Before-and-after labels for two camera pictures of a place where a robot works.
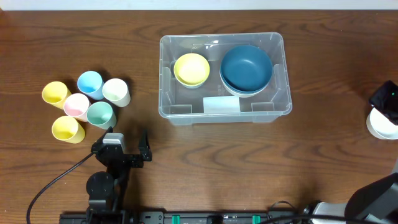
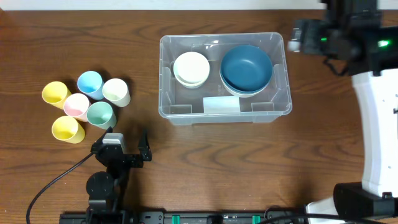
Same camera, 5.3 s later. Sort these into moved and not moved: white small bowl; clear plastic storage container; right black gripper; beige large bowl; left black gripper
Moved: right black gripper; white small bowl
Not moved: left black gripper; clear plastic storage container; beige large bowl
